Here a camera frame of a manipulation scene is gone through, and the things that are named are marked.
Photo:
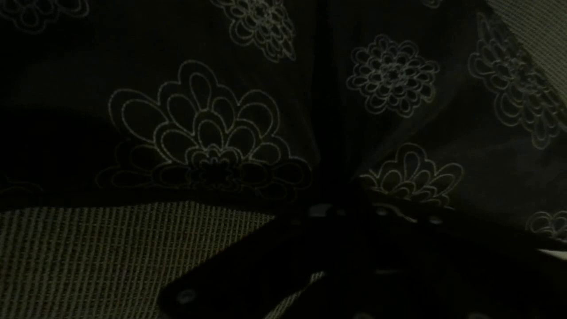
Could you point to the black floral pattern pillow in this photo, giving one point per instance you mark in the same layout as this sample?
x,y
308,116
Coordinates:
x,y
207,117

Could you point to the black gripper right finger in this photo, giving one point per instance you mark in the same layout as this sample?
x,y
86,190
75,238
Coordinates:
x,y
449,277

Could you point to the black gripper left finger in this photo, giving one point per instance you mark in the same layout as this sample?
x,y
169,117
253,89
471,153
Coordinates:
x,y
260,266

